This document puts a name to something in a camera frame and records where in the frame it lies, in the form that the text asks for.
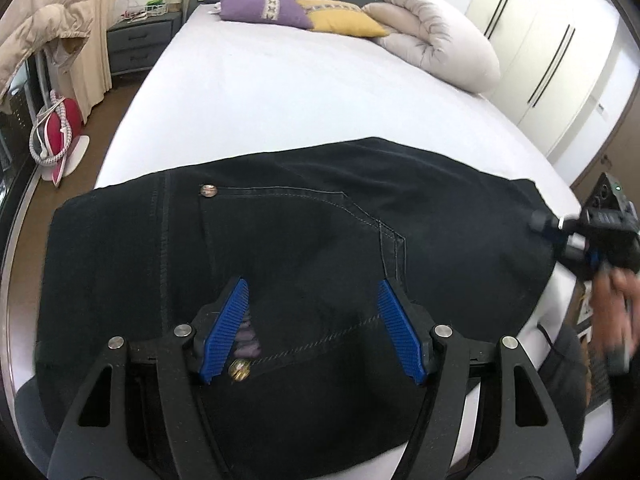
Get black denim pants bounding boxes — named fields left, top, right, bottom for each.
left=34, top=136, right=560, bottom=480

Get rolled beige duvet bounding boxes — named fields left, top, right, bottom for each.
left=361, top=0, right=502, bottom=94

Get cream curtain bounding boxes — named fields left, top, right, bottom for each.
left=65, top=0, right=120, bottom=120

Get white bed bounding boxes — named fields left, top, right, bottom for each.
left=14, top=2, right=583, bottom=461

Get purple pillow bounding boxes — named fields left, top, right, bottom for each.
left=215, top=0, right=315, bottom=31

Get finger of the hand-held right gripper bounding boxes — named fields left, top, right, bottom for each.
left=530, top=210, right=576, bottom=248

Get person's right hand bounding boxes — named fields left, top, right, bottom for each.
left=590, top=265, right=640, bottom=376

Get red and white bag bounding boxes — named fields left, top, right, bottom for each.
left=29, top=89, right=91, bottom=188

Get grey bedside table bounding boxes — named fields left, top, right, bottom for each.
left=106, top=10, right=183, bottom=79

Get yellow pillow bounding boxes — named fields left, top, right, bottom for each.
left=295, top=0, right=391, bottom=39

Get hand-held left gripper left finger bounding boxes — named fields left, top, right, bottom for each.
left=46, top=276, right=261, bottom=480

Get beige puffer jacket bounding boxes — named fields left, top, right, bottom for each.
left=0, top=0, right=95, bottom=95

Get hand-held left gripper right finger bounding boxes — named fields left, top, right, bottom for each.
left=377, top=279, right=583, bottom=480

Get white wardrobe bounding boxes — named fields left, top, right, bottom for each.
left=464, top=0, right=632, bottom=161

